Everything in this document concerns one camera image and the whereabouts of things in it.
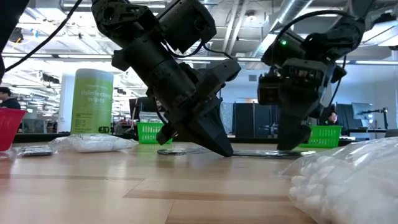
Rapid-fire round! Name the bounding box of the green disinfecting wipes canister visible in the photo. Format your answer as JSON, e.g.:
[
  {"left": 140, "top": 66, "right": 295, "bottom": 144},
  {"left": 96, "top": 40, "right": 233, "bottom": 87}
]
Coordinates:
[{"left": 70, "top": 68, "right": 114, "bottom": 135}]

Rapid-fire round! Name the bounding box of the red plastic basket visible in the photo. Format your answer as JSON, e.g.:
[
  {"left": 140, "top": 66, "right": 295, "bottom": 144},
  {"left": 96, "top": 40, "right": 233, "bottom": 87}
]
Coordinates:
[{"left": 0, "top": 108, "right": 28, "bottom": 152}]

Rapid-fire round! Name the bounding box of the black partition panel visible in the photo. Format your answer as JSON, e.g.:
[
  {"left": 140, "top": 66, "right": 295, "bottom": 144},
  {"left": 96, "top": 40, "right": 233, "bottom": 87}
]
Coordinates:
[{"left": 232, "top": 102, "right": 279, "bottom": 139}]

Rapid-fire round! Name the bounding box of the silver ribbed ceiling duct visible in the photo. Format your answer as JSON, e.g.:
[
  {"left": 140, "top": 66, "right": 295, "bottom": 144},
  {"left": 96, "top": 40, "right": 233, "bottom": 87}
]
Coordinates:
[{"left": 270, "top": 0, "right": 315, "bottom": 32}]

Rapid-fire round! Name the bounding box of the grey background monitor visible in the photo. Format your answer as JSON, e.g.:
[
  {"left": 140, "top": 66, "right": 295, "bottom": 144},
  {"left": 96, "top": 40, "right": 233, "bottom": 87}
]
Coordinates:
[{"left": 351, "top": 102, "right": 374, "bottom": 121}]

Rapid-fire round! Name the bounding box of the long horizontal light bar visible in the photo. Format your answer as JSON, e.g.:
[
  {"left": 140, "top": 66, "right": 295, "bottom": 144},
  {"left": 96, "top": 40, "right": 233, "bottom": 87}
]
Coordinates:
[{"left": 0, "top": 52, "right": 398, "bottom": 65}]

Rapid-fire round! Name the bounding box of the black aluminium table frame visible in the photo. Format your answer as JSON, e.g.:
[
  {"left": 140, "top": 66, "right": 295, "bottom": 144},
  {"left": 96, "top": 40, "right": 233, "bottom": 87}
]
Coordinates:
[{"left": 14, "top": 132, "right": 389, "bottom": 147}]

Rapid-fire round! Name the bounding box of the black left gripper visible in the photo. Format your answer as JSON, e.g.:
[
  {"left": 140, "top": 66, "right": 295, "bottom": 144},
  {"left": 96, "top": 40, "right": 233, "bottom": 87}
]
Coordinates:
[{"left": 111, "top": 39, "right": 243, "bottom": 158}]

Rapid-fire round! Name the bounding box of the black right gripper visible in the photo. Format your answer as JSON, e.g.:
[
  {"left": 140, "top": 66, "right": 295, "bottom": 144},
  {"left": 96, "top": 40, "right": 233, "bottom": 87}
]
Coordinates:
[{"left": 261, "top": 32, "right": 348, "bottom": 152}]

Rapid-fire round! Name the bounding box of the black jointed arm stand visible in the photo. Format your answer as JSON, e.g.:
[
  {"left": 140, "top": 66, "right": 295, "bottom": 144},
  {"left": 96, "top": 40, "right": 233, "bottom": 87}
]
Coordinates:
[{"left": 356, "top": 107, "right": 389, "bottom": 130}]

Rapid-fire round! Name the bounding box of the dark comb in clear sleeve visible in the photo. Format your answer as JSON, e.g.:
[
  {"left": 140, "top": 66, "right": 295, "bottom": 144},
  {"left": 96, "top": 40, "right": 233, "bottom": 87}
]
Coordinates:
[{"left": 17, "top": 145, "right": 54, "bottom": 157}]

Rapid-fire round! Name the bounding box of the black background monitor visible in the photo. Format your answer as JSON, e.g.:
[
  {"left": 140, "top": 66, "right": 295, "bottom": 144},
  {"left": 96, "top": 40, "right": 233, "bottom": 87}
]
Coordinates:
[{"left": 129, "top": 96, "right": 156, "bottom": 123}]

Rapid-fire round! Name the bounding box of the clear bag of cotton balls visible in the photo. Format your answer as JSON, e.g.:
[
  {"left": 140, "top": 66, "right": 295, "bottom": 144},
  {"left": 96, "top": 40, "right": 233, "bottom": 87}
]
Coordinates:
[
  {"left": 139, "top": 111, "right": 164, "bottom": 124},
  {"left": 279, "top": 136, "right": 398, "bottom": 224},
  {"left": 49, "top": 133, "right": 140, "bottom": 154}
]

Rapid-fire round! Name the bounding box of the green plastic basket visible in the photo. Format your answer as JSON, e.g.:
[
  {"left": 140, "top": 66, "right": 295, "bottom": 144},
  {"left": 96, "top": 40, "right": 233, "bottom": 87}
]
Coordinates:
[
  {"left": 136, "top": 121, "right": 174, "bottom": 145},
  {"left": 300, "top": 124, "right": 343, "bottom": 149}
]

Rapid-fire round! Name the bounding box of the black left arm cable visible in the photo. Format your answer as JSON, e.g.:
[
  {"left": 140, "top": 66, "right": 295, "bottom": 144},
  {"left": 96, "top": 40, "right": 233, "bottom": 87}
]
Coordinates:
[{"left": 3, "top": 0, "right": 84, "bottom": 73}]

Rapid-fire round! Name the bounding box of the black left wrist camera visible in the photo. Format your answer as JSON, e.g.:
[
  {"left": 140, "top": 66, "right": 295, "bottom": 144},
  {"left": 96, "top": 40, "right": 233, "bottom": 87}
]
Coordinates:
[{"left": 157, "top": 0, "right": 218, "bottom": 54}]

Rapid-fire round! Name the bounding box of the black comb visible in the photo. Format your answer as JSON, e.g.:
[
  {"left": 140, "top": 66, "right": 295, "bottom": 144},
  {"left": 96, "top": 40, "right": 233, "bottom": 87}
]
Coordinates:
[{"left": 232, "top": 149, "right": 317, "bottom": 160}]

